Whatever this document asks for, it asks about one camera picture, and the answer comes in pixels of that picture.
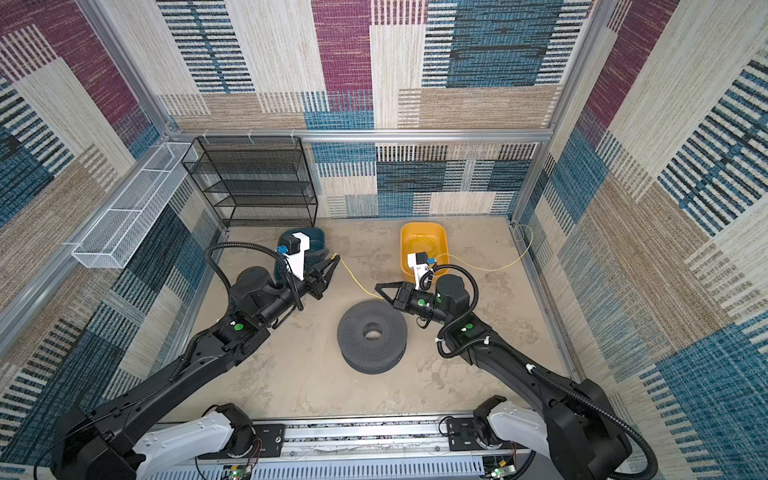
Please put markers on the teal plastic bin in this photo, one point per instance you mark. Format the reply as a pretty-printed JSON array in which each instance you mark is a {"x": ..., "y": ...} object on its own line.
[{"x": 316, "y": 252}]

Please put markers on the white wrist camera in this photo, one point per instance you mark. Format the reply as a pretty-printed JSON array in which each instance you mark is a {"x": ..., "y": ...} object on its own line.
[
  {"x": 422, "y": 266},
  {"x": 293, "y": 246}
]

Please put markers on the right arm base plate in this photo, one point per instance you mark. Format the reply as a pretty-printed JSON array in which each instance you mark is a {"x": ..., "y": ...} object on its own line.
[{"x": 473, "y": 434}]

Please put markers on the yellow plastic bin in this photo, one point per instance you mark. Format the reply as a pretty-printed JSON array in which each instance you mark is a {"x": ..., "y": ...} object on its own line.
[{"x": 426, "y": 237}]

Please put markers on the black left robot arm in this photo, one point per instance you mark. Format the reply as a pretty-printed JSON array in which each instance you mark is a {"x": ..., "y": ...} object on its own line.
[{"x": 119, "y": 440}]

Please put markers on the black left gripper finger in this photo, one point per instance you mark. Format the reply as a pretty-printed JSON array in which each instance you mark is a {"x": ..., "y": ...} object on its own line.
[
  {"x": 324, "y": 270},
  {"x": 319, "y": 285}
]

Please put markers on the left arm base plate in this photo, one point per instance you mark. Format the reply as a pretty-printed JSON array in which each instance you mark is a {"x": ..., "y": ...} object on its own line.
[{"x": 264, "y": 441}]

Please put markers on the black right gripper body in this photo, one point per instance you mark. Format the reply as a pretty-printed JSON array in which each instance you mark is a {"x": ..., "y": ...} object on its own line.
[{"x": 421, "y": 303}]

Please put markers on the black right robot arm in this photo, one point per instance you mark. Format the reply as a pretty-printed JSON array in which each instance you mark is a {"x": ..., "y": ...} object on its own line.
[{"x": 584, "y": 438}]

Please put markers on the grey perforated cable spool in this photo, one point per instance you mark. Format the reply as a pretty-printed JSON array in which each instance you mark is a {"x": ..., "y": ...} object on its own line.
[{"x": 372, "y": 337}]

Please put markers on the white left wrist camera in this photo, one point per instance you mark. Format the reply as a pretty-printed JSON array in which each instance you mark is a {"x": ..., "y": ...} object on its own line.
[{"x": 293, "y": 246}]

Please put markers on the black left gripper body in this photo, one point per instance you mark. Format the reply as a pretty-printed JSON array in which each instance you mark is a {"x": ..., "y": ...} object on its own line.
[{"x": 293, "y": 293}]

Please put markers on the black wire mesh shelf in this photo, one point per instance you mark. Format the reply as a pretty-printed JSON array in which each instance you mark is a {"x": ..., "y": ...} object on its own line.
[{"x": 261, "y": 181}]

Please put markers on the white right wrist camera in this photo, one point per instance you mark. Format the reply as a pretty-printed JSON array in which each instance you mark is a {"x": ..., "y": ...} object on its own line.
[{"x": 422, "y": 266}]

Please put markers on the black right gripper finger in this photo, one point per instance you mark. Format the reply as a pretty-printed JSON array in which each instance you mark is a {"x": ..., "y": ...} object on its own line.
[
  {"x": 394, "y": 285},
  {"x": 390, "y": 300}
]

